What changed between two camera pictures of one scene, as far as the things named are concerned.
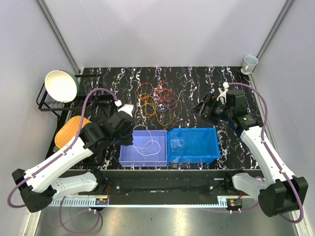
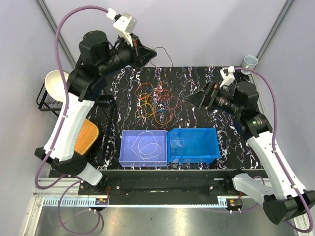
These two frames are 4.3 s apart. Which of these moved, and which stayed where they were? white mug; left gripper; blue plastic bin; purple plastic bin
Moved: left gripper
Stayed: blue plastic bin; white mug; purple plastic bin
